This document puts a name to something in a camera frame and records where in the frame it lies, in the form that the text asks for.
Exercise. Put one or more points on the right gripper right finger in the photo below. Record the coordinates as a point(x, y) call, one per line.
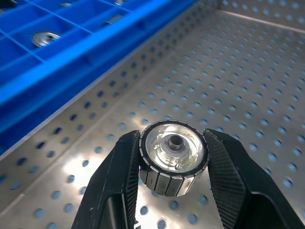
point(238, 186)

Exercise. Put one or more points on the perforated metal tray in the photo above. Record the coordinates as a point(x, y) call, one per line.
point(214, 83)

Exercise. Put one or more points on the blue compartment tray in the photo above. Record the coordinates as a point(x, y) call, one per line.
point(71, 66)

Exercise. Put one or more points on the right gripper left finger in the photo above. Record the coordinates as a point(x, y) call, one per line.
point(109, 186)

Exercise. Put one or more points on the metal motor rotor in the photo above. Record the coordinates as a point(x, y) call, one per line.
point(46, 39)
point(174, 143)

